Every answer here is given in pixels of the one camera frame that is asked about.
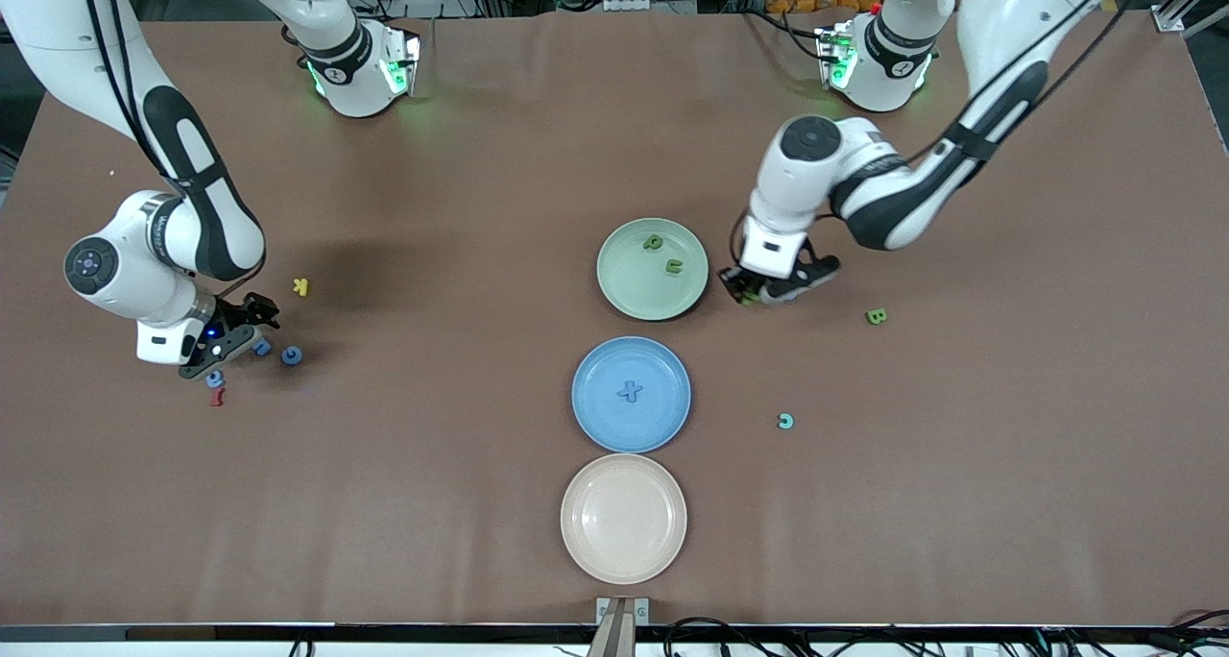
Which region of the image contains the pale green plate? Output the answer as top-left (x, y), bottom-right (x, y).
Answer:
top-left (596, 217), bottom-right (711, 322)

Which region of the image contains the blue plate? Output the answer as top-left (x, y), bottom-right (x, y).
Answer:
top-left (571, 336), bottom-right (692, 454)

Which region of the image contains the brown table cover sheet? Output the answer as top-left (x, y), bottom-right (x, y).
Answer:
top-left (0, 12), bottom-right (1229, 629)

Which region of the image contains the beige plate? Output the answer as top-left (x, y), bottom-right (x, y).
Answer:
top-left (560, 453), bottom-right (688, 586)

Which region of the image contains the black looped floor cable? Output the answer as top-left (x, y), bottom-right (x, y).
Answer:
top-left (663, 619), bottom-right (769, 657)

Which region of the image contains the metal table bracket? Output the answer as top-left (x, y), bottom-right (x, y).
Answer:
top-left (595, 596), bottom-right (651, 657)

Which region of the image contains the silver aluminium frame bar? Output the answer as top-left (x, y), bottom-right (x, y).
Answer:
top-left (1155, 0), bottom-right (1229, 36)

